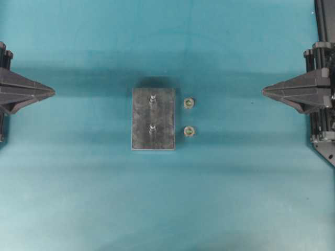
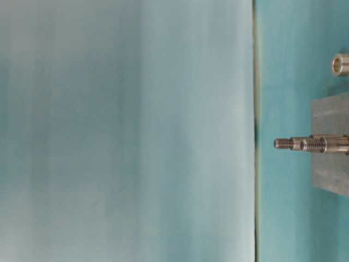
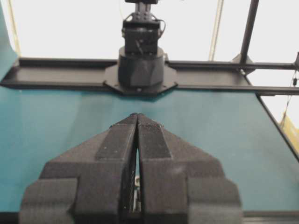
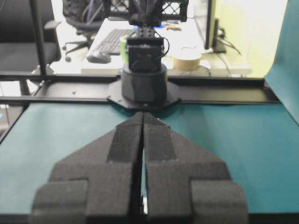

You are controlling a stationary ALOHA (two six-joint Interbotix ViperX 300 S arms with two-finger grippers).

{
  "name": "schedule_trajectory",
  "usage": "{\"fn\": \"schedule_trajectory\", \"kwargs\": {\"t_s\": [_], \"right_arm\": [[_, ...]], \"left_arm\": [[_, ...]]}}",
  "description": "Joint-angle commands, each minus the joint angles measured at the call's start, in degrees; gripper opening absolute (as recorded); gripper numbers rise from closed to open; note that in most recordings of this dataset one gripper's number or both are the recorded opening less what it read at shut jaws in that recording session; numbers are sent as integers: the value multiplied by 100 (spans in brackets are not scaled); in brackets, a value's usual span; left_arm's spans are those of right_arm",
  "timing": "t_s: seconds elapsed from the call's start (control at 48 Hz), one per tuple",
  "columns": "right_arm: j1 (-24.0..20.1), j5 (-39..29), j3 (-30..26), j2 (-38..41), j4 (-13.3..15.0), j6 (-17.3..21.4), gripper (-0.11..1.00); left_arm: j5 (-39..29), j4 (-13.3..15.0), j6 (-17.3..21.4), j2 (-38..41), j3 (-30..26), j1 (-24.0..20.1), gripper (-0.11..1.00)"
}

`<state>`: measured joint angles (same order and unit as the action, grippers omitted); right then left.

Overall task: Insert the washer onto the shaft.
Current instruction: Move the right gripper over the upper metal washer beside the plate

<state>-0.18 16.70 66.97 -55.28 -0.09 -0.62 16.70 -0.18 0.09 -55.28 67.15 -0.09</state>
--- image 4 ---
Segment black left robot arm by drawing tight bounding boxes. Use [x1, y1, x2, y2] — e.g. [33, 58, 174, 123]
[103, 0, 189, 111]

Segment black aluminium frame rail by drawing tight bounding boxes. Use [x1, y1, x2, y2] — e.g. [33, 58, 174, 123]
[0, 72, 280, 110]

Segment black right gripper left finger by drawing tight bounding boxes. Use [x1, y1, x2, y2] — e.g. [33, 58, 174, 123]
[29, 112, 143, 224]

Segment black computer keyboard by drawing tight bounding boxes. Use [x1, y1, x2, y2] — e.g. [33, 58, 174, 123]
[93, 29, 135, 56]

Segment grey computer mouse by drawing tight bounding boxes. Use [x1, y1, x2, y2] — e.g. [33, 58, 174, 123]
[87, 51, 111, 64]

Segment brown tape roll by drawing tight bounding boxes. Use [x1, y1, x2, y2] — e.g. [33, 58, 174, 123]
[172, 53, 202, 71]

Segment black mesh office chair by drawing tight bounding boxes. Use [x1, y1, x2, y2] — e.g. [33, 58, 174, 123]
[62, 0, 104, 62]

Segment black monitor stand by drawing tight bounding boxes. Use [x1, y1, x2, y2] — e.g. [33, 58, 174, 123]
[204, 18, 227, 53]

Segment white desk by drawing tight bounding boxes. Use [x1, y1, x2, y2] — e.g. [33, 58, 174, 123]
[81, 19, 252, 77]

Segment green tape roll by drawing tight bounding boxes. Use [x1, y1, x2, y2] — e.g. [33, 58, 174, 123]
[120, 35, 128, 63]

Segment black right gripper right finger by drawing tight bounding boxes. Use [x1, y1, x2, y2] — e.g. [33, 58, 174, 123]
[143, 113, 248, 224]

